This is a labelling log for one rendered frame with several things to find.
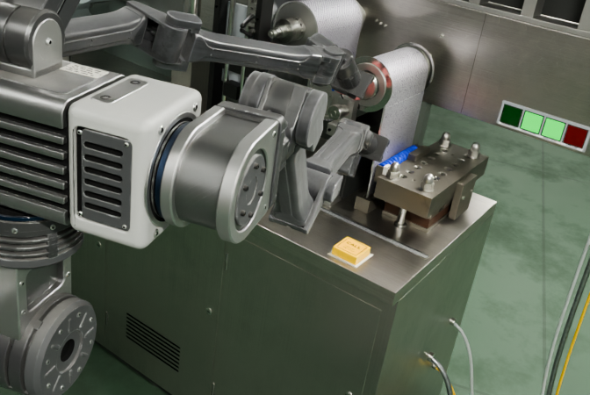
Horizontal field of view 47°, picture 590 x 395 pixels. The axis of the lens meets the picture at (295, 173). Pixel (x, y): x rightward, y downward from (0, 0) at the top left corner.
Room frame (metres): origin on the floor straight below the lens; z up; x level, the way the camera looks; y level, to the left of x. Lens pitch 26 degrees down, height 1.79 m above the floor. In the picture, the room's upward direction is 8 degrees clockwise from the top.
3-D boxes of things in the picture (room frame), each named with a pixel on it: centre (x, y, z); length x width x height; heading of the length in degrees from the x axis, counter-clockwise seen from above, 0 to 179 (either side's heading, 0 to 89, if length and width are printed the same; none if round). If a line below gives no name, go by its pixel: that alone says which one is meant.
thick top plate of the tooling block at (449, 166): (1.76, -0.39, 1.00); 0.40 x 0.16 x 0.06; 148
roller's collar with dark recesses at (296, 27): (1.83, 0.07, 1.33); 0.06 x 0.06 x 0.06; 58
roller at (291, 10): (1.96, -0.01, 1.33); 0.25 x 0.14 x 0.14; 148
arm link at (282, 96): (0.84, 0.03, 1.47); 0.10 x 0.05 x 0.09; 165
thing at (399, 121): (1.79, -0.27, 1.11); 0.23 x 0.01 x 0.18; 148
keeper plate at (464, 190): (1.72, -0.48, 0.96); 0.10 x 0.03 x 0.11; 148
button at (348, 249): (1.44, -0.16, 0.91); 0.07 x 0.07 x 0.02; 58
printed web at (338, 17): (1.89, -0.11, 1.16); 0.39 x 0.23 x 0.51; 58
